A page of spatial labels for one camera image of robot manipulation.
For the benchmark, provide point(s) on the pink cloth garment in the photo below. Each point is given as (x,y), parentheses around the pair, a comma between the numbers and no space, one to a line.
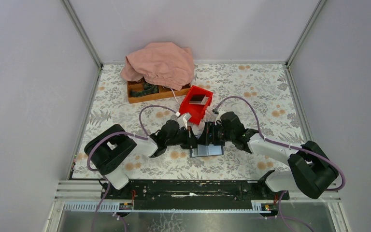
(162,64)

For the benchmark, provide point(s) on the red plastic bin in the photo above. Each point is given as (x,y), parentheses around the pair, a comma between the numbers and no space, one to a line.
(197,111)

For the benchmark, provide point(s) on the navy blue card holder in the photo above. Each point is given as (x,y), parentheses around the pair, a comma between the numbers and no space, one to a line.
(206,151)

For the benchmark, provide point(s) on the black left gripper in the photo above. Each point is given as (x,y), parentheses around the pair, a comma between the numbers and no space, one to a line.
(190,138)

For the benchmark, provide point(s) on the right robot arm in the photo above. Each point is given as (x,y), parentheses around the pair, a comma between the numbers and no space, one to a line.
(309,170)

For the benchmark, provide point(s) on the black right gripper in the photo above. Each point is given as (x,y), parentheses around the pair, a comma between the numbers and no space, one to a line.
(210,127)

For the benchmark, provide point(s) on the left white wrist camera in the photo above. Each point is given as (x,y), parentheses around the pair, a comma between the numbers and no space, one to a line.
(182,119)

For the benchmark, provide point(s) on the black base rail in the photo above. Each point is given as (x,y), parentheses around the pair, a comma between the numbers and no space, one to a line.
(193,194)

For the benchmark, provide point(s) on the wooden tray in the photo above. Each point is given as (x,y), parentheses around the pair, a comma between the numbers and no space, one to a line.
(164,92)

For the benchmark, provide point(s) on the black card stack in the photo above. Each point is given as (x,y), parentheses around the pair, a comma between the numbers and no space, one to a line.
(199,99)

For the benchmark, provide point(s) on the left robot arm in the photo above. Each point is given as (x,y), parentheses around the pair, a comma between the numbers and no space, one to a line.
(108,150)

